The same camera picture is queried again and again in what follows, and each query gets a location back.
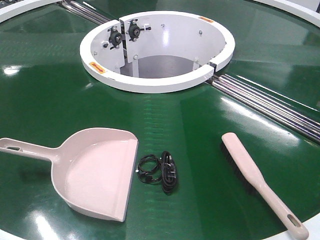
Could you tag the white rim segment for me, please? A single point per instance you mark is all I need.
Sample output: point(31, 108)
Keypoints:
point(308, 10)
point(20, 7)

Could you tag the black bearing mount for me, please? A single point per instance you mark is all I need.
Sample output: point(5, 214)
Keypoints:
point(115, 37)
point(134, 30)

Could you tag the white outer rim right segment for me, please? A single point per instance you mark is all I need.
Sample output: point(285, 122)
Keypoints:
point(308, 10)

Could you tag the left steel roller set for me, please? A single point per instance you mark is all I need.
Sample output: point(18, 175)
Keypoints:
point(84, 11)

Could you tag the orange warning label left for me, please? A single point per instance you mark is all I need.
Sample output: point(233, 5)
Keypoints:
point(98, 68)

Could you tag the pink hand brush black bristles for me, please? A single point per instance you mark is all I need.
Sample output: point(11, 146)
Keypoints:
point(248, 172)

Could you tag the white central ring housing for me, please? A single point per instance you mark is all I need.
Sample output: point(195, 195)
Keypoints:
point(179, 52)

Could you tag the orange warning label right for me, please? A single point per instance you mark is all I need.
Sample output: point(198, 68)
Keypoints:
point(206, 19)

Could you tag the left black bearing mount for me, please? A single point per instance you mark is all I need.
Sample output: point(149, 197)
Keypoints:
point(115, 37)

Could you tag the white outer rim left segment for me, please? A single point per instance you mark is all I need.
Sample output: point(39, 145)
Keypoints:
point(20, 7)

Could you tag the pink plastic dustpan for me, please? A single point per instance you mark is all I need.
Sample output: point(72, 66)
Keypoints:
point(91, 170)

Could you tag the orange warning label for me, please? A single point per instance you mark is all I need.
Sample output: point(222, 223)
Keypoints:
point(206, 19)
point(98, 68)

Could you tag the steel roller set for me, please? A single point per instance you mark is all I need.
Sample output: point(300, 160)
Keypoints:
point(84, 11)
point(268, 105)

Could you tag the right steel roller set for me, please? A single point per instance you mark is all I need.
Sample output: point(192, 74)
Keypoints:
point(268, 105)

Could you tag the right black bearing mount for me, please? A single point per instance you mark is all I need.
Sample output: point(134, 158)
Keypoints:
point(134, 30)

